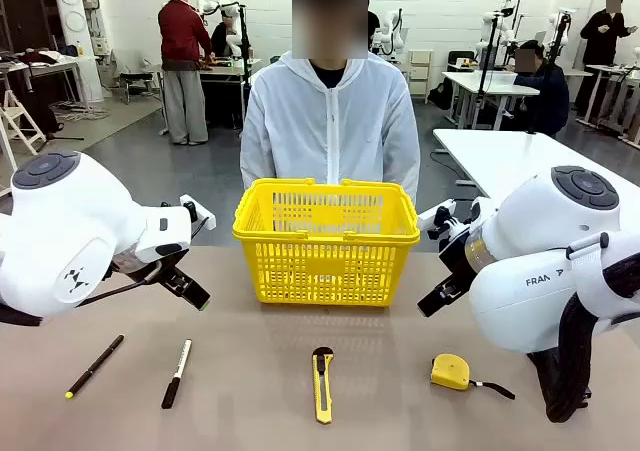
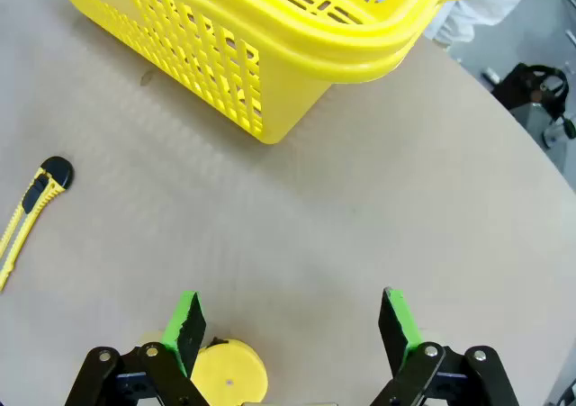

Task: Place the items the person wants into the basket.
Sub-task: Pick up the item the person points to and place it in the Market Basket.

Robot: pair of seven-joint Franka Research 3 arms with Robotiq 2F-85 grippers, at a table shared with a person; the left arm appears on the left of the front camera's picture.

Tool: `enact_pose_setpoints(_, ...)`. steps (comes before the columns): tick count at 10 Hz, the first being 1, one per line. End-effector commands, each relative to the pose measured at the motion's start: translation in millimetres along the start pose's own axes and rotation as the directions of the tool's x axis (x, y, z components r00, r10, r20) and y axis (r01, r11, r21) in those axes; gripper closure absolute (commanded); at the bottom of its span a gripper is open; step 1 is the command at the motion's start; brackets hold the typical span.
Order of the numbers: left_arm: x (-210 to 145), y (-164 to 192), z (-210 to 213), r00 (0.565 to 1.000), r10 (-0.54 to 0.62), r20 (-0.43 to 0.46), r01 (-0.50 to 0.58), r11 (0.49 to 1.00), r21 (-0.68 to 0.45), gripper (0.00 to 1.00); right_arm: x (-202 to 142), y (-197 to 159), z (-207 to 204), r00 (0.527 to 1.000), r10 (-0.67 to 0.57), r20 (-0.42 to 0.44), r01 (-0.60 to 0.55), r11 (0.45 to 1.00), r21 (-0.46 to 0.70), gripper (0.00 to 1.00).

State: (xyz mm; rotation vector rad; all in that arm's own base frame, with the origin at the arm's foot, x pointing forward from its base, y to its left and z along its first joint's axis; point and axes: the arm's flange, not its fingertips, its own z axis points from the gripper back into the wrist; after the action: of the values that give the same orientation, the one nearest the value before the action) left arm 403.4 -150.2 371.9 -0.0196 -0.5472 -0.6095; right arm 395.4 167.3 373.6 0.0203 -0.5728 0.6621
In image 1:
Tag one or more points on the yellow plastic shopping basket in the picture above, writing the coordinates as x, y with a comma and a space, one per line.
325, 266

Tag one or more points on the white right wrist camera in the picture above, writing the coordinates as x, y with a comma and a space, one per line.
432, 216

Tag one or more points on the white wooden step ladder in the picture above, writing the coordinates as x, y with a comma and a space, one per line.
17, 121

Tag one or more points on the white tower air conditioner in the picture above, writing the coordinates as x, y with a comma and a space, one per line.
75, 21

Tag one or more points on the person in red jacket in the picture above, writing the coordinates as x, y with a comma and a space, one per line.
182, 36

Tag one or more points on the yellow utility knife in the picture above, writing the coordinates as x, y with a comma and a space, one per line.
322, 386

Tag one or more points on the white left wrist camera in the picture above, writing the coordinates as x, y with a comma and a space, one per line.
200, 213

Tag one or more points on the standing person black sweater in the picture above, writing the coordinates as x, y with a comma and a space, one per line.
602, 41

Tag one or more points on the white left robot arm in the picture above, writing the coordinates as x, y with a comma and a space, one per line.
75, 221

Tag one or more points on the black and white marker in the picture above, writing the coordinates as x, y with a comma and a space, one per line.
177, 373

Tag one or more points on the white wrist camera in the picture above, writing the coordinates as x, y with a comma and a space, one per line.
432, 216
200, 213

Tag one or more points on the yellow tape measure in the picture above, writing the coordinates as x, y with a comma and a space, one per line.
450, 371

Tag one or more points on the black pen yellow tip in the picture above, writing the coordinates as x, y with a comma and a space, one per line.
95, 366

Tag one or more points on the white drawer cabinet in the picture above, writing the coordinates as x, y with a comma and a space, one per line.
421, 73

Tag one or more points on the large white table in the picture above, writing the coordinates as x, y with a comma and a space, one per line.
490, 156

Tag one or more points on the seated person in dark clothes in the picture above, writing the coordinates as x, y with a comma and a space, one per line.
550, 96

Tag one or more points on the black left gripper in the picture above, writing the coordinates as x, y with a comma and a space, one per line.
170, 266

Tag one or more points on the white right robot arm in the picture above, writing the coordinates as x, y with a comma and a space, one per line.
525, 291

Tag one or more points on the person in white hoodie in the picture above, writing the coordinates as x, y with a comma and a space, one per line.
330, 131

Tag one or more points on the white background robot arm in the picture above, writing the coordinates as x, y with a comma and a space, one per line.
487, 26
227, 11
392, 28

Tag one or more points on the white background desk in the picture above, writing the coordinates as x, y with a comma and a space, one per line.
480, 83

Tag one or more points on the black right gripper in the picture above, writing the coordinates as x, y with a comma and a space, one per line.
460, 258

